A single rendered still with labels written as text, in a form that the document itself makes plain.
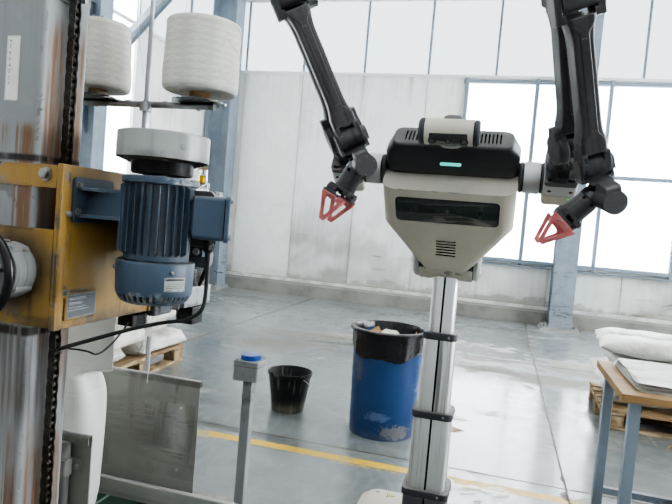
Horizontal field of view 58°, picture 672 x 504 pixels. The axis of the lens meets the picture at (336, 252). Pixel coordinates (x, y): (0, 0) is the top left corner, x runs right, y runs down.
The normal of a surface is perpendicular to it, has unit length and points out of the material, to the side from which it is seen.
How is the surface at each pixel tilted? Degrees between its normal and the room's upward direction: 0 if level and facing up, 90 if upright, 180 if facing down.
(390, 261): 90
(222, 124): 90
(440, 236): 130
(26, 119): 90
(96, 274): 90
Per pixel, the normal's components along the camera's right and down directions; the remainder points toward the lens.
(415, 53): -0.26, 0.03
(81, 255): 0.96, 0.10
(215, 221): 0.15, 0.07
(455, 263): -0.26, 0.66
